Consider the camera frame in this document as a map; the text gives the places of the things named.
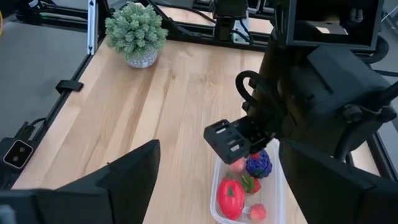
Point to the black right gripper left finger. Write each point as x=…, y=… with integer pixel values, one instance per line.
x=93, y=196

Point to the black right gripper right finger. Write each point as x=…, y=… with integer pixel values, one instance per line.
x=335, y=193

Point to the pink toy peach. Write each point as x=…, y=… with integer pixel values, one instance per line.
x=258, y=212
x=237, y=165

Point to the red toy strawberry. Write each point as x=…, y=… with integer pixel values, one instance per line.
x=255, y=186

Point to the blue toy grape bunch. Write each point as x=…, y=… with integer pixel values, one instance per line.
x=259, y=166

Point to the large red toy tomato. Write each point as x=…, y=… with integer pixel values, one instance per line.
x=230, y=199

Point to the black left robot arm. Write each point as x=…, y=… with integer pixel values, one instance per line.
x=280, y=62

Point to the clear plastic tupperware container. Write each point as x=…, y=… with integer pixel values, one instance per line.
x=270, y=199

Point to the black table edge clamp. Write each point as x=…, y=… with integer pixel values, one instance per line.
x=70, y=86

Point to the green potted artificial plant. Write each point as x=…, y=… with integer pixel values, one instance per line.
x=136, y=31

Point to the neighbouring wooden table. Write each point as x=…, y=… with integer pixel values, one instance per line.
x=186, y=17

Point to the table-level camera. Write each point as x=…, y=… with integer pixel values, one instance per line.
x=17, y=154

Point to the black metal table frame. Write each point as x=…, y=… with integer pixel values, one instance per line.
x=49, y=115

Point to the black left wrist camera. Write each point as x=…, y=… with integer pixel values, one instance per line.
x=225, y=140

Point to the silver aluminium post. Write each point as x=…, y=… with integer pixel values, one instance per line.
x=92, y=28

